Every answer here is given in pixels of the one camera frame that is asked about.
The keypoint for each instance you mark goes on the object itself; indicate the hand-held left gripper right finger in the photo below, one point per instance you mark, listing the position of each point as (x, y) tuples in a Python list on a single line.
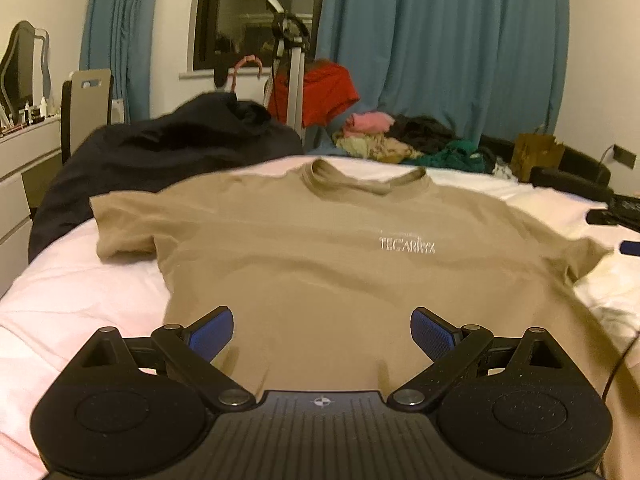
[(431, 332)]

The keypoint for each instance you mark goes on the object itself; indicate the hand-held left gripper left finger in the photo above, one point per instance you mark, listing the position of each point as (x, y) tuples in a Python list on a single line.
[(212, 332)]

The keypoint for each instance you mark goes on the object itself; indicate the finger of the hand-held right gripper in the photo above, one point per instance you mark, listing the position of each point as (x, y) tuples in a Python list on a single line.
[(631, 248), (612, 217)]

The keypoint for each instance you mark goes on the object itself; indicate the tan t-shirt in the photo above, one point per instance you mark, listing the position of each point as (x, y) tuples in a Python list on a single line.
[(300, 270)]

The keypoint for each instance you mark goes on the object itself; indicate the black clothes heap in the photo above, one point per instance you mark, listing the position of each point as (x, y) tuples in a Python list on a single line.
[(422, 131)]

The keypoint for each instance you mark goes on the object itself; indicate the pink clothes hanger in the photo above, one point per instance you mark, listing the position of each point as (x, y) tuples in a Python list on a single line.
[(246, 61)]

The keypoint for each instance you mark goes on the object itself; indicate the black armchair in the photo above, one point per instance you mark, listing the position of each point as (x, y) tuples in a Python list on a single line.
[(575, 177)]

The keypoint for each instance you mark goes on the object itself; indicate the brown paper bag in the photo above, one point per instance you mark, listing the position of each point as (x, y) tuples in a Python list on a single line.
[(537, 157)]

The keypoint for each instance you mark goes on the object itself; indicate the white patterned cloth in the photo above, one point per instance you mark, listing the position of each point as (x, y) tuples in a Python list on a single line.
[(502, 167)]

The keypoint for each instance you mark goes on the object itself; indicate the bed with light duvet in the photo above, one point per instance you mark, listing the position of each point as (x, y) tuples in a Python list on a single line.
[(75, 305)]

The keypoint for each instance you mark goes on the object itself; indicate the black jacket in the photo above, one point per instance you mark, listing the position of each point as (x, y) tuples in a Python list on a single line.
[(165, 150)]

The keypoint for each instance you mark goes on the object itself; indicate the beige garment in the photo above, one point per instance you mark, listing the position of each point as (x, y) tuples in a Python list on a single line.
[(375, 147)]

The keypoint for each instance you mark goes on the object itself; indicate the pink garment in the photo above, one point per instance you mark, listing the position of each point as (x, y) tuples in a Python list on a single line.
[(367, 121)]

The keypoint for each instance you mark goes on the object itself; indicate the wide blue curtain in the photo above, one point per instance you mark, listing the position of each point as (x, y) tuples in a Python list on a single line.
[(440, 45)]

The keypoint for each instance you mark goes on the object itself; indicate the black object on windowsill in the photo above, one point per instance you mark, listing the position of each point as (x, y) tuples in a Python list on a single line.
[(220, 77)]

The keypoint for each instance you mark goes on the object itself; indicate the white dresser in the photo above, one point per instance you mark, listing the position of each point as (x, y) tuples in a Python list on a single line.
[(20, 160)]

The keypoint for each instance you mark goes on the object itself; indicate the beige chair back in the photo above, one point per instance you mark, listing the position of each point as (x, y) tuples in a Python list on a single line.
[(87, 105)]

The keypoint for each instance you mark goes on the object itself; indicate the silver tripod stand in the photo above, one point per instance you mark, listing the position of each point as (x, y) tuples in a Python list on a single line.
[(296, 85)]

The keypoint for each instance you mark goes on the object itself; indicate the red garment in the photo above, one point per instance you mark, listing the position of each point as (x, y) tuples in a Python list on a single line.
[(327, 92)]

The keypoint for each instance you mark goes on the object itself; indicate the row of cosmetic bottles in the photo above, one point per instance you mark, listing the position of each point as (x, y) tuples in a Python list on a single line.
[(30, 112)]

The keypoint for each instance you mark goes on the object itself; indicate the narrow blue curtain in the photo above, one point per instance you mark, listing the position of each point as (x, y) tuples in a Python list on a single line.
[(122, 35)]

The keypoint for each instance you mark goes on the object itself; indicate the dark window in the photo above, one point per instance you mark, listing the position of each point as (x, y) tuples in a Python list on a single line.
[(235, 10)]

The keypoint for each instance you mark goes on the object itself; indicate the black wall socket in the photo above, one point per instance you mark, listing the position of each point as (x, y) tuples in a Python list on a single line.
[(624, 156)]

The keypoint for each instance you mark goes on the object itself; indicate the wavy frame mirror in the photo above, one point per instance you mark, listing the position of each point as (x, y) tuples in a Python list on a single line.
[(20, 65)]

